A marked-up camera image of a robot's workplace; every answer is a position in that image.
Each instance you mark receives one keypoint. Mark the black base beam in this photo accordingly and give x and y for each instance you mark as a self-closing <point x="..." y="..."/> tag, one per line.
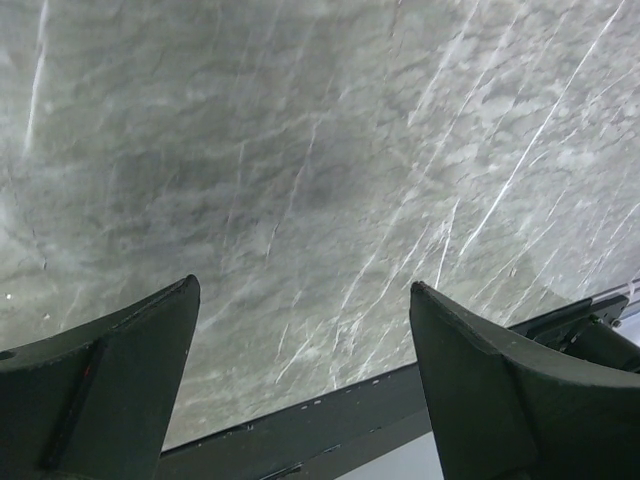
<point x="322" y="438"/>

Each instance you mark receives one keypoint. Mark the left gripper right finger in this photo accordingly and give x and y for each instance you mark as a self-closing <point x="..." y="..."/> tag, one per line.
<point x="502" y="406"/>

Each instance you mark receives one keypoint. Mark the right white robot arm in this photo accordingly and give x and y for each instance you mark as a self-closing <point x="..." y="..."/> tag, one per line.
<point x="586" y="330"/>

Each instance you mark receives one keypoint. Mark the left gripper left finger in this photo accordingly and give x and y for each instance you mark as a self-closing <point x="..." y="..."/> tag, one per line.
<point x="95" y="401"/>

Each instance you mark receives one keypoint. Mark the aluminium frame rail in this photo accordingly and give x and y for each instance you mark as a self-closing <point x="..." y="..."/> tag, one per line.
<point x="617" y="304"/>

